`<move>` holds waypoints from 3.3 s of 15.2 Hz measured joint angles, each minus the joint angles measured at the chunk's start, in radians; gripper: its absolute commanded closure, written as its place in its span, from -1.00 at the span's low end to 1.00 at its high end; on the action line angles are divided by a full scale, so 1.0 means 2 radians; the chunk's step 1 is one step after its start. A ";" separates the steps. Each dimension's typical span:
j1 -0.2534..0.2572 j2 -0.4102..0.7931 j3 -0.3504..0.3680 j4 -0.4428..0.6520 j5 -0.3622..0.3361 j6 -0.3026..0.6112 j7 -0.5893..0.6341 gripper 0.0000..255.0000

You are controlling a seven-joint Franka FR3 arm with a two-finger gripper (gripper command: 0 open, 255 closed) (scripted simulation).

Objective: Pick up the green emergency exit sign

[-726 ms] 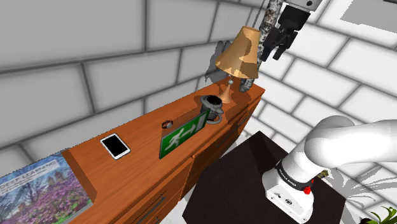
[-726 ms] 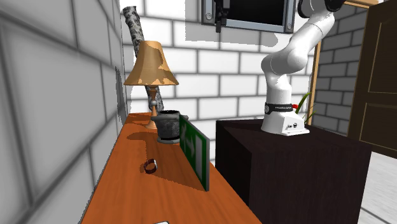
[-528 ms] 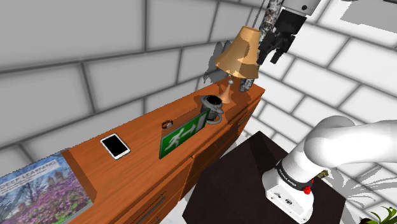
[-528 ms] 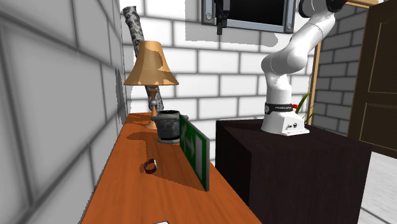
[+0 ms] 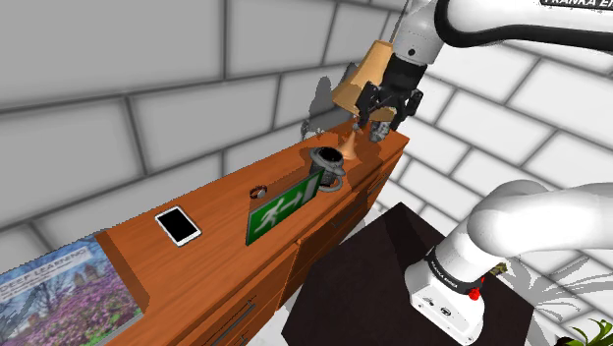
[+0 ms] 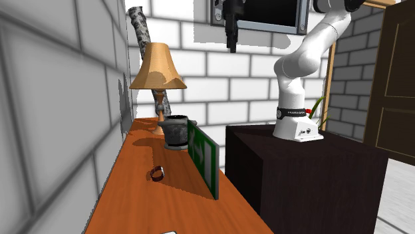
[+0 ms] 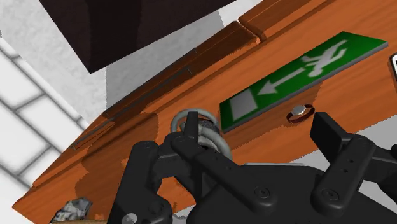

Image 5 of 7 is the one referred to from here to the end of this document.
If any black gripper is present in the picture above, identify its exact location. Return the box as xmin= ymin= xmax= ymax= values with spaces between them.
xmin=356 ymin=52 xmax=428 ymax=133

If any small grey speckled object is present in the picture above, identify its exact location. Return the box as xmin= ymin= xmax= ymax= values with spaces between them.
xmin=368 ymin=120 xmax=391 ymax=144

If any tan table lamp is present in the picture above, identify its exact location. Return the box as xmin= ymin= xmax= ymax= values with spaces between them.
xmin=331 ymin=39 xmax=398 ymax=162

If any grey mug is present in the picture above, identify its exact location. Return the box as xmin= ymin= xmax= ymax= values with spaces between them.
xmin=307 ymin=145 xmax=348 ymax=194

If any green exit sign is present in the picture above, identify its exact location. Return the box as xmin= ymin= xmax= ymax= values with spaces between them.
xmin=245 ymin=168 xmax=325 ymax=247

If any dark robot stand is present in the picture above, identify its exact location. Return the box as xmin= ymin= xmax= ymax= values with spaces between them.
xmin=281 ymin=202 xmax=535 ymax=346

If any wooden chest of drawers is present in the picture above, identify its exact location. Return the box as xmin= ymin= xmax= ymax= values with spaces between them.
xmin=93 ymin=116 xmax=411 ymax=346

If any white tablet with black screen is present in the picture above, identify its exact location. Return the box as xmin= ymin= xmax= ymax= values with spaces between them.
xmin=153 ymin=204 xmax=203 ymax=249

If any green house plant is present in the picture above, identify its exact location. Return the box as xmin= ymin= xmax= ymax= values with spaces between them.
xmin=555 ymin=317 xmax=613 ymax=346

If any book with flower cover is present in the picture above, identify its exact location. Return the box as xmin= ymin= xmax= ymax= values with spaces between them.
xmin=0 ymin=234 xmax=144 ymax=346

